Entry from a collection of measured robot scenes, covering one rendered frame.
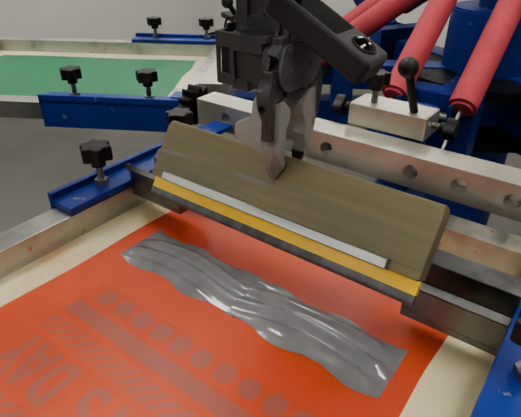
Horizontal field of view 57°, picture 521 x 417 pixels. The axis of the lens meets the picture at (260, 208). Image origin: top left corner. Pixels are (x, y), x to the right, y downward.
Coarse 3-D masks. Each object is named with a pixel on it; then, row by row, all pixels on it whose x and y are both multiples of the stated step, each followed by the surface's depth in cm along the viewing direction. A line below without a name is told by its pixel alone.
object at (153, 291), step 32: (160, 224) 68; (192, 224) 68; (96, 256) 61; (224, 256) 61; (256, 256) 61; (288, 256) 61; (64, 288) 56; (128, 288) 56; (160, 288) 56; (0, 320) 52; (32, 320) 52; (192, 320) 52
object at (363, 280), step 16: (160, 192) 62; (192, 208) 59; (224, 224) 57; (240, 224) 55; (272, 240) 53; (304, 256) 51; (320, 256) 50; (336, 272) 49; (352, 272) 48; (384, 288) 46
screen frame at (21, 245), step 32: (128, 192) 70; (32, 224) 61; (64, 224) 62; (96, 224) 67; (448, 224) 61; (480, 224) 61; (0, 256) 57; (32, 256) 60; (480, 256) 59; (512, 256) 57
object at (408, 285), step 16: (176, 192) 61; (192, 192) 60; (208, 208) 58; (224, 208) 57; (256, 224) 54; (272, 224) 53; (288, 240) 52; (304, 240) 51; (336, 256) 49; (352, 256) 48; (368, 272) 47; (384, 272) 47; (400, 288) 46; (416, 288) 45
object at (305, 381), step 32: (288, 288) 56; (320, 288) 56; (352, 288) 56; (224, 320) 52; (352, 320) 52; (384, 320) 52; (224, 352) 48; (256, 352) 48; (288, 352) 48; (416, 352) 48; (288, 384) 45; (320, 384) 45; (416, 384) 45; (352, 416) 42; (384, 416) 42
